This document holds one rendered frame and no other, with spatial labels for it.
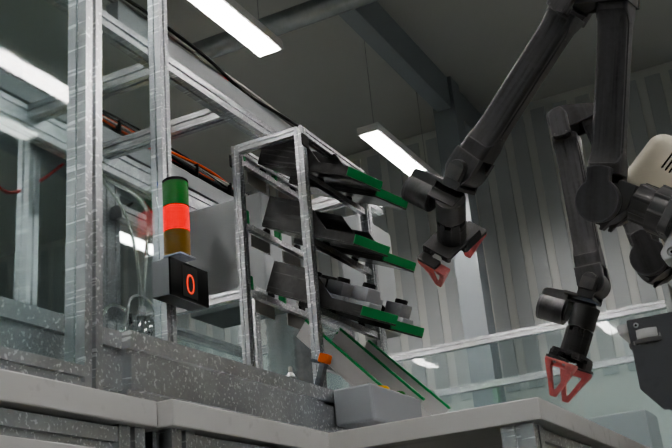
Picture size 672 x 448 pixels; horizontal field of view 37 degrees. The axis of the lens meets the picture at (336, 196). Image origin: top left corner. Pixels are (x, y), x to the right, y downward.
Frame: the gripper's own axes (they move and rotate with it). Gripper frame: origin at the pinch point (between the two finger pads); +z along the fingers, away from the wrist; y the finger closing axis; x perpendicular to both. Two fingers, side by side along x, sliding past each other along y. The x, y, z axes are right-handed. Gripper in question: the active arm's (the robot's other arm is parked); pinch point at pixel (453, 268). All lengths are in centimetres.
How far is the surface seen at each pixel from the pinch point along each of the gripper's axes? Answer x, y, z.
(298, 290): -32.2, 14.7, 15.4
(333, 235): -30.2, 3.7, 5.9
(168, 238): -35, 40, -21
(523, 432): 46, 43, -36
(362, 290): -18.3, 8.5, 11.6
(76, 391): 21, 86, -71
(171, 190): -40, 34, -25
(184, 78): -114, -24, 16
